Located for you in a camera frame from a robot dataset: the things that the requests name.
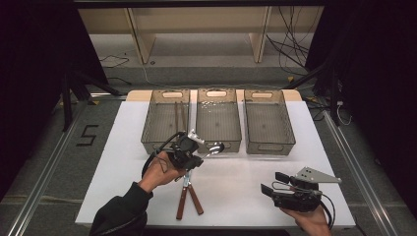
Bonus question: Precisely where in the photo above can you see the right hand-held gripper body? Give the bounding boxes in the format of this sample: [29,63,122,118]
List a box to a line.
[270,166,342,213]

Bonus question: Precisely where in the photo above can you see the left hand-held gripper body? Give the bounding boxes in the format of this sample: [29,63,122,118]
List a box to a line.
[167,128,206,171]

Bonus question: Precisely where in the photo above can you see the metal spoon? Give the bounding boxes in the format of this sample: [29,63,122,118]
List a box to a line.
[200,142,226,161]

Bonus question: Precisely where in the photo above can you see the smoky clear plastic bin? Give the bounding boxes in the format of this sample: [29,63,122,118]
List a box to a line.
[243,88,297,156]
[195,88,243,154]
[141,88,192,155]

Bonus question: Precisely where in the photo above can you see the wooden-handled fork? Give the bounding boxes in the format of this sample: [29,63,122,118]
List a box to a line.
[185,178,205,216]

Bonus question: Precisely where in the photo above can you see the wooden-handled knife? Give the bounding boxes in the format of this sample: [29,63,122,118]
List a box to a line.
[175,170,192,220]

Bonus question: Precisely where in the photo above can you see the person's right hand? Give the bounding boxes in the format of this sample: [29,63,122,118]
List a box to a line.
[279,206,332,236]

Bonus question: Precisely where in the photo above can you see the person's left hand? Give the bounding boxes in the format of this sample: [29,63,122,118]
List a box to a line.
[137,150,187,195]

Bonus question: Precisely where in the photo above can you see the white table sheet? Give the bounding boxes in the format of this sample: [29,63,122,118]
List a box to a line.
[75,99,357,229]

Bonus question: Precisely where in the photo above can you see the black metal stand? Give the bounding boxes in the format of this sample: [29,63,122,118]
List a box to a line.
[283,62,342,128]

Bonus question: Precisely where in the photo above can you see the light wooden shelf unit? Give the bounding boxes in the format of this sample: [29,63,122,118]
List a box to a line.
[78,6,324,65]

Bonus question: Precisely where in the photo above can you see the black tripod stand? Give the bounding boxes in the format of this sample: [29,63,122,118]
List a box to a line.
[60,69,123,133]

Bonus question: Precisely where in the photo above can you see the black curtain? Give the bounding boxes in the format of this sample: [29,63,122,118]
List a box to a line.
[0,0,110,202]
[304,0,417,218]

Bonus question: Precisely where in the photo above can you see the left hand-held gripper black cable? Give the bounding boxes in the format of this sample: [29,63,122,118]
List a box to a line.
[141,131,185,179]

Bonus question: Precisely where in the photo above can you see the hand-held gripper black cable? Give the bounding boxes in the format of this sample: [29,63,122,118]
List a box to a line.
[141,131,185,179]
[319,192,337,230]

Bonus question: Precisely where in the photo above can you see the right hand-held gripper black cable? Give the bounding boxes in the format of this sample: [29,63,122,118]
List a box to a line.
[319,192,337,230]

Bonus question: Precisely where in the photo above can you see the aluminium floor rail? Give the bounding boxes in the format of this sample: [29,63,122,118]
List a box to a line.
[6,97,91,236]
[323,110,400,236]

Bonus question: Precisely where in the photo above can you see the white floor cable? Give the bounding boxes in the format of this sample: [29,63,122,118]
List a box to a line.
[336,101,353,127]

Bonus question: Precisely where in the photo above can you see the thin black floor cable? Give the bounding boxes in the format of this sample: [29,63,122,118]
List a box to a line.
[99,53,133,87]

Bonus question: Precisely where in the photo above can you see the bundle of black hanging cables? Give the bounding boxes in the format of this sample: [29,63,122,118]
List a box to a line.
[266,6,312,71]

